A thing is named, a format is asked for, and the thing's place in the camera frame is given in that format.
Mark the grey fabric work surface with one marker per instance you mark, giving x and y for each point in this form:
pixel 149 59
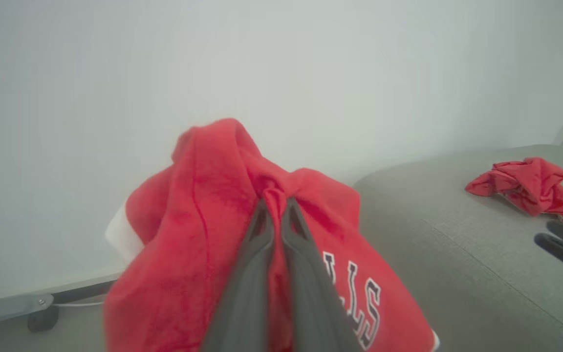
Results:
pixel 457 244

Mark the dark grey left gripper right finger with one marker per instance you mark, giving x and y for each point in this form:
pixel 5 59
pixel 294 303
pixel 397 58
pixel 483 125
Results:
pixel 313 298

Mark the black caster wheel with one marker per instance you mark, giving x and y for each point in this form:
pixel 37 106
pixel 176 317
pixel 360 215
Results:
pixel 43 318

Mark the red garment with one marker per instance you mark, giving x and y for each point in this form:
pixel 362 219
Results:
pixel 530 186

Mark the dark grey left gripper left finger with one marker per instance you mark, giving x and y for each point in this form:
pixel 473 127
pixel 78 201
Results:
pixel 245 293

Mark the red Bulls hoodie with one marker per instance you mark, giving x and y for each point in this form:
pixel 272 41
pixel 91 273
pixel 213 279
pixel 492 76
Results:
pixel 188 230

